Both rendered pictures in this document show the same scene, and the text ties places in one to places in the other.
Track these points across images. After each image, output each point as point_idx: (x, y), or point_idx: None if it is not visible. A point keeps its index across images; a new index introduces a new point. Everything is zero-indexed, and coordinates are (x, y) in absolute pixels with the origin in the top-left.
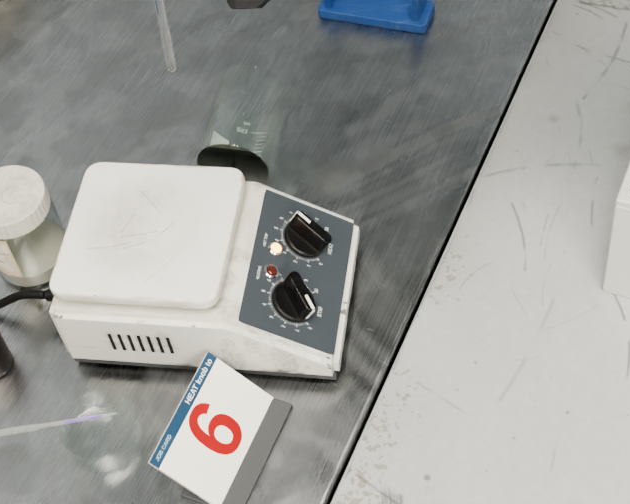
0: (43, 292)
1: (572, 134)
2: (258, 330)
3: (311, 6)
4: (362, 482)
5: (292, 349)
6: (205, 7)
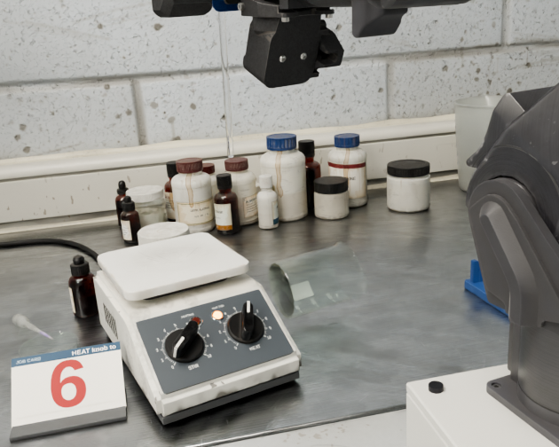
0: None
1: None
2: (139, 337)
3: None
4: None
5: (146, 368)
6: (410, 258)
